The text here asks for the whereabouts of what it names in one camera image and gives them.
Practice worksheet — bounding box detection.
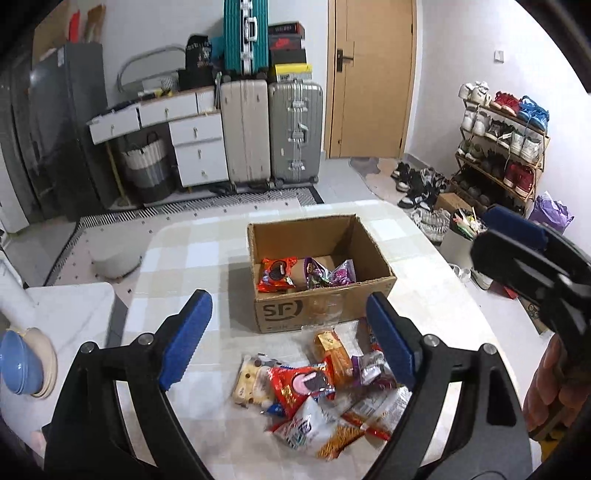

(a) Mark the grey round pouf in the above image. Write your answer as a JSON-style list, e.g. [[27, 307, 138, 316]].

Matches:
[[92, 240, 141, 280]]

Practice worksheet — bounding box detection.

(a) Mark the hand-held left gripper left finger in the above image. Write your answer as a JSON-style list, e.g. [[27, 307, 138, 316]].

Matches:
[[44, 290, 214, 480]]

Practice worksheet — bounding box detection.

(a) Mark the person's yellow clothing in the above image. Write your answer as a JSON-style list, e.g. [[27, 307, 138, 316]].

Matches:
[[538, 436, 571, 462]]

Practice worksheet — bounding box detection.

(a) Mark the person's right hand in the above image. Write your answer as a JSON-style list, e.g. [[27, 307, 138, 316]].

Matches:
[[524, 337, 591, 438]]

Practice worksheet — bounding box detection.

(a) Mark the cream spotted snack packet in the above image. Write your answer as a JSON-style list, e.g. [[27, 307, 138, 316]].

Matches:
[[232, 354, 273, 409]]

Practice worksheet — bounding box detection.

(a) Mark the purple silver snack packet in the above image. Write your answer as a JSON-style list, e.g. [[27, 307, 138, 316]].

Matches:
[[329, 259, 357, 284], [352, 351, 398, 388]]

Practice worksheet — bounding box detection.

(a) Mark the dark purple snack packet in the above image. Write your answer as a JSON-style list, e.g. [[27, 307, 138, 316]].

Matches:
[[304, 257, 333, 289]]

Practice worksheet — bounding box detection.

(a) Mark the small cardboard carton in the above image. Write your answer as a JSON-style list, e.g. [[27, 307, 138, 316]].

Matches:
[[435, 192, 468, 214]]

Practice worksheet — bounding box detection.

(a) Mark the grey oval hoop frame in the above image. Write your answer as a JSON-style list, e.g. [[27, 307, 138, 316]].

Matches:
[[117, 45, 185, 95]]

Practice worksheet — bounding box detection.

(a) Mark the white side table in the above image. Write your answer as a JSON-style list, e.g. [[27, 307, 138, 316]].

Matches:
[[0, 281, 116, 455]]

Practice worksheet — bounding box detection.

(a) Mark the teal suitcase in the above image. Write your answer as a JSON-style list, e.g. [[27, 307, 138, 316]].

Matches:
[[223, 0, 270, 77]]

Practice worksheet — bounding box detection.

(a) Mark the flat cardboard carton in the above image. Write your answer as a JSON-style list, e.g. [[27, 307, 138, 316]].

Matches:
[[32, 0, 70, 61]]

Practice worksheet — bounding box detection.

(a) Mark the black white patterned rug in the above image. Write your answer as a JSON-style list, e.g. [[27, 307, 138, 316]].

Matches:
[[44, 185, 326, 289]]

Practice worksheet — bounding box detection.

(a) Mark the pile of assorted shoes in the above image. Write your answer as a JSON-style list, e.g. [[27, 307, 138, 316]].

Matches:
[[390, 161, 453, 243]]

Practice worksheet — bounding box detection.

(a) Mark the shoe rack with shoes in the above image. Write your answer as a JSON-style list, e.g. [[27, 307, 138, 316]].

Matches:
[[457, 80, 550, 208]]

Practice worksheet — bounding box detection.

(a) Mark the grey refrigerator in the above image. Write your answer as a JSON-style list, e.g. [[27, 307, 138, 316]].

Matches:
[[28, 42, 122, 222]]

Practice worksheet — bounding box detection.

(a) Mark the brown paper bag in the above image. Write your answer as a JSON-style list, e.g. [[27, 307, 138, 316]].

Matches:
[[85, 4, 108, 44]]

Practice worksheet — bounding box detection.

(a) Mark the red cookie snack packet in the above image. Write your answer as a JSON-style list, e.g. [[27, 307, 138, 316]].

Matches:
[[257, 257, 298, 294], [267, 362, 337, 418]]

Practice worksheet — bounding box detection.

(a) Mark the silver suitcase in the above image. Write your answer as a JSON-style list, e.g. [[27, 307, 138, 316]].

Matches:
[[268, 80, 324, 185]]

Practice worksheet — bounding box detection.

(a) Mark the red white snack packet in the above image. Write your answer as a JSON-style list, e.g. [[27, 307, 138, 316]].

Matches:
[[342, 385, 411, 439]]

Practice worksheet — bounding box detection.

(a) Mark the beige suitcase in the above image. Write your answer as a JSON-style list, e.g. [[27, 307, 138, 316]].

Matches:
[[219, 79, 272, 190]]

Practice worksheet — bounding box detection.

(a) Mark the black printed bag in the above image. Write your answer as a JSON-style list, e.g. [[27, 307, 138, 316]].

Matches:
[[185, 33, 213, 70]]

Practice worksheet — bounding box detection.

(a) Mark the brown cardboard box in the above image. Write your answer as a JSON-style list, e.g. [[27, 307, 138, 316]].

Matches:
[[247, 213, 398, 334]]

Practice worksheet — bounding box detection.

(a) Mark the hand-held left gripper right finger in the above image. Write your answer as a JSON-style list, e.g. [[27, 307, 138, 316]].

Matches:
[[362, 292, 539, 480]]

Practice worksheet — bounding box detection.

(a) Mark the purple plastic bag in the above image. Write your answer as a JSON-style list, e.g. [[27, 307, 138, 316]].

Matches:
[[527, 191, 574, 235]]

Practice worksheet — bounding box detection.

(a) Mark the wooden shoe rack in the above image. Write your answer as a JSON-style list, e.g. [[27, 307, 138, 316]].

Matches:
[[454, 99, 551, 217]]

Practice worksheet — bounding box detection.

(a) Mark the white blue snack packet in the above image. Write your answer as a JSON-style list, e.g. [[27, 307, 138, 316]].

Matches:
[[272, 397, 342, 450]]

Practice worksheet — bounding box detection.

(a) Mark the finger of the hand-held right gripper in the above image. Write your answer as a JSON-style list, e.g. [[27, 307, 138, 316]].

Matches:
[[482, 204, 561, 252], [472, 231, 578, 305]]

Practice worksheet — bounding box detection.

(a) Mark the white waste bin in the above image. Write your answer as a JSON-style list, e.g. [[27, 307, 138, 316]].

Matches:
[[438, 208, 485, 273]]

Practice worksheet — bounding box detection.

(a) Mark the grey door mat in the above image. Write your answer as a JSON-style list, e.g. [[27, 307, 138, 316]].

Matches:
[[348, 156, 416, 204]]

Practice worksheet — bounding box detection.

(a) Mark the orange stick snack packet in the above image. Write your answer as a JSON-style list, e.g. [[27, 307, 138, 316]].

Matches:
[[316, 415, 370, 462]]

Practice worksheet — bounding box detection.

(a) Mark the cream bowl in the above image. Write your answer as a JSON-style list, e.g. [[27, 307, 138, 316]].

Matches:
[[14, 328, 58, 398]]

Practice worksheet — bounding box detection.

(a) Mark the black storage box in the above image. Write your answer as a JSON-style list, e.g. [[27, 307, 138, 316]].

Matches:
[[178, 67, 218, 92]]

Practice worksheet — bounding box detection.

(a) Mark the white drawer dresser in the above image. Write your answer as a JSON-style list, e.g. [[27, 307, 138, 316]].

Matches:
[[88, 87, 228, 189]]

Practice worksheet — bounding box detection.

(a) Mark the orange bread packet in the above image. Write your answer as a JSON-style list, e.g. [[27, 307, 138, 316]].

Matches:
[[315, 330, 354, 387]]

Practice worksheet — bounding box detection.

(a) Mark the woven laundry basket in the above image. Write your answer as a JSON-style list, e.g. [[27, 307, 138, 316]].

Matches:
[[117, 131, 174, 204]]

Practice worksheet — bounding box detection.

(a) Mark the blue bowl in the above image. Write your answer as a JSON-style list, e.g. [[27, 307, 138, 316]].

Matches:
[[0, 330, 44, 395]]

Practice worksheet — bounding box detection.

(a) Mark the wooden door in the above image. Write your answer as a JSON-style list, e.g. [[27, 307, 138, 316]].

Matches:
[[325, 0, 419, 160]]

